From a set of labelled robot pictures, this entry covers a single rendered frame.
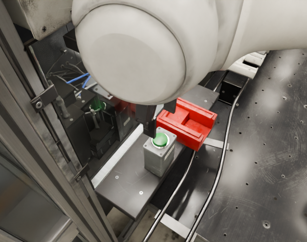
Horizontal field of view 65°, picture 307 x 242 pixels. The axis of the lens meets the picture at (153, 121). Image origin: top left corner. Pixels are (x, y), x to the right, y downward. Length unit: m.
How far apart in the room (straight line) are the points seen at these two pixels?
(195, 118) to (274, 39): 0.62
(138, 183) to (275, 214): 0.52
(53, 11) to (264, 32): 0.26
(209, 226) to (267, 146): 0.44
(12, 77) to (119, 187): 0.44
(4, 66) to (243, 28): 0.28
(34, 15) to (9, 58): 0.06
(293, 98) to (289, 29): 1.19
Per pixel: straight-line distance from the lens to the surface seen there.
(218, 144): 0.92
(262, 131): 1.18
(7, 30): 0.34
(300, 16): 0.21
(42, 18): 0.36
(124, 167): 0.73
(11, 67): 0.36
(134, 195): 0.69
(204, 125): 0.82
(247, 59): 1.23
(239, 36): 0.18
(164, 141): 0.62
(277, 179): 1.07
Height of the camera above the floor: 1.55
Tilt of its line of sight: 51 degrees down
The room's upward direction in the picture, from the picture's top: straight up
